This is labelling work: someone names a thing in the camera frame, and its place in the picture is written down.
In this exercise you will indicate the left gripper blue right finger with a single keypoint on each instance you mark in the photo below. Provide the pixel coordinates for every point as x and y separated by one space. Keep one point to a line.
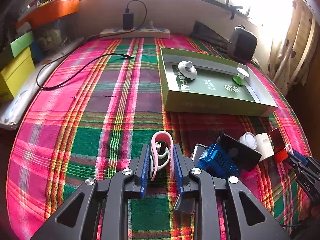
182 167

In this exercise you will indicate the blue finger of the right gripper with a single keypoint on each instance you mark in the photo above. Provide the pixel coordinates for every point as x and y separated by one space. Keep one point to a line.
295 153

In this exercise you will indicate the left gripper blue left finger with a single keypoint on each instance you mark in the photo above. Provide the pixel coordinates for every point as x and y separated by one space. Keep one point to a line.
142 171

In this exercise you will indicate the red sauce bottle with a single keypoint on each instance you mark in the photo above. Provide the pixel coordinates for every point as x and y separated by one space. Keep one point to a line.
279 146

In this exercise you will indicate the pink white clip holder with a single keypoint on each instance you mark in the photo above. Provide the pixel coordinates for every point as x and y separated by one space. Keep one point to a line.
162 153

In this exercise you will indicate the blue digital clock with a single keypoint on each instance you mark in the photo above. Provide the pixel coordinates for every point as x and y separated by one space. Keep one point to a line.
215 161

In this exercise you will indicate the black rectangular box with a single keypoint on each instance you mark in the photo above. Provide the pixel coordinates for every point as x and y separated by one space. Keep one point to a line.
243 156

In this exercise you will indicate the clear round plastic container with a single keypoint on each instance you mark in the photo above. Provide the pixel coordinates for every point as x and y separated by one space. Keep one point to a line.
249 140

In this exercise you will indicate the black knife sheath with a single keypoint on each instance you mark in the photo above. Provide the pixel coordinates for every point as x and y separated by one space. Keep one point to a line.
185 206

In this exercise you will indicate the green shallow cardboard box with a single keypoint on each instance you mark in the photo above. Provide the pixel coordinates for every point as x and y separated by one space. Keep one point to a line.
213 90

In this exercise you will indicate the plaid pink green tablecloth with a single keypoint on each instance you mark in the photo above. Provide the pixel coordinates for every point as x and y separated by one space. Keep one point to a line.
99 121

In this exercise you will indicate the white round panda toy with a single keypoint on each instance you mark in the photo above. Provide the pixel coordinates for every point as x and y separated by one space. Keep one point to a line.
187 69

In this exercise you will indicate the green white thread spool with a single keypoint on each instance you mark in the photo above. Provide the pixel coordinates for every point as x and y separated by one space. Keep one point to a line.
241 75

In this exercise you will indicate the cream dotted curtain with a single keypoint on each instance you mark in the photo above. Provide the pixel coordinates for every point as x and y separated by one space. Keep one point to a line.
293 46

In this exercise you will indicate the grey portable speaker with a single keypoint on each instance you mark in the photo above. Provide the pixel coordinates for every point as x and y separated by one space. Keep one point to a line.
242 44

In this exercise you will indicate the white power strip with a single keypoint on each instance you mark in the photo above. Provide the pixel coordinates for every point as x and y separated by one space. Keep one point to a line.
139 33

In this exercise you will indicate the black charger adapter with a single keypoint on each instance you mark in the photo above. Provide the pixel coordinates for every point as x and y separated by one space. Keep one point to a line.
128 21

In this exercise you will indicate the yellow green storage box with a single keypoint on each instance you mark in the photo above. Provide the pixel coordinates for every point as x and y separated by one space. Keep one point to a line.
16 66

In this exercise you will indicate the orange plastic tray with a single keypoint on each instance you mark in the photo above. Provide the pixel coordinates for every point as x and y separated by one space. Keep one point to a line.
49 12

